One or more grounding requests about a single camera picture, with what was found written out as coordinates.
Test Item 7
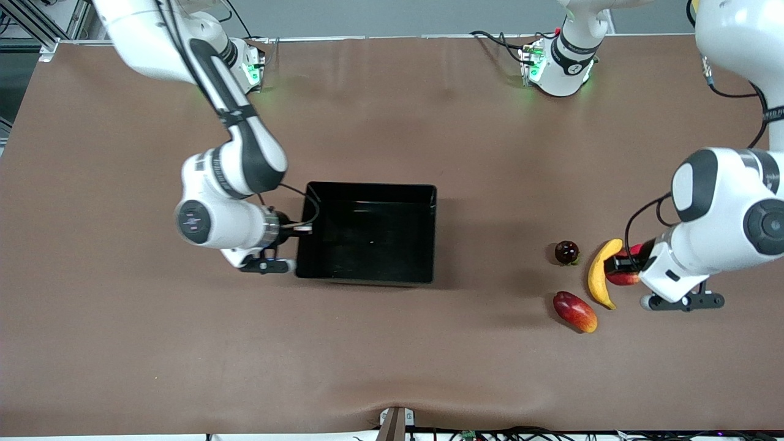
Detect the red yellow mango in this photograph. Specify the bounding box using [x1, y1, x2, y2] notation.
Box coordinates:
[552, 291, 598, 334]

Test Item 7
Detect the black cable at base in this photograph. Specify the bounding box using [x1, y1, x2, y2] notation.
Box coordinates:
[220, 0, 255, 40]
[470, 29, 529, 62]

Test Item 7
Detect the dark red plum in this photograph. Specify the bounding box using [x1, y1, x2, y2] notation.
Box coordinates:
[554, 240, 581, 266]

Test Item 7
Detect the yellow banana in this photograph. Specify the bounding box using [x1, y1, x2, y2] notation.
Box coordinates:
[587, 238, 624, 311]

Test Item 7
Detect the aluminium profile frame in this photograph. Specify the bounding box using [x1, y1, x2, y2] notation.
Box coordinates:
[0, 0, 92, 62]

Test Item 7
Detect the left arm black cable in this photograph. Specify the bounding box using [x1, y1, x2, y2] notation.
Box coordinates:
[701, 52, 769, 151]

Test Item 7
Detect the large table cover mat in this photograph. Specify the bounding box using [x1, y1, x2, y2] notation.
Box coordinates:
[0, 34, 784, 437]

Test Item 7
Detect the black plastic box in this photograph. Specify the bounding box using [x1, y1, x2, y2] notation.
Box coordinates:
[296, 181, 437, 286]

